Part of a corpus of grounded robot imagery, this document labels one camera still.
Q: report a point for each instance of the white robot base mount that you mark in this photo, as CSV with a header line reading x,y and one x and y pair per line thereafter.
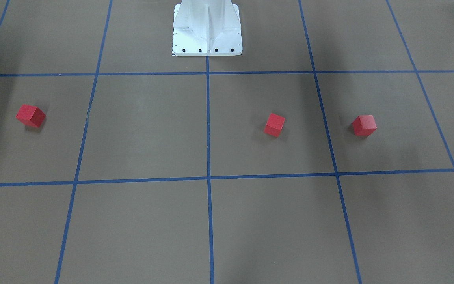
x,y
207,28

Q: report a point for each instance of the red block placed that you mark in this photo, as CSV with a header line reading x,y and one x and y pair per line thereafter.
x,y
31,116
274,125
364,125

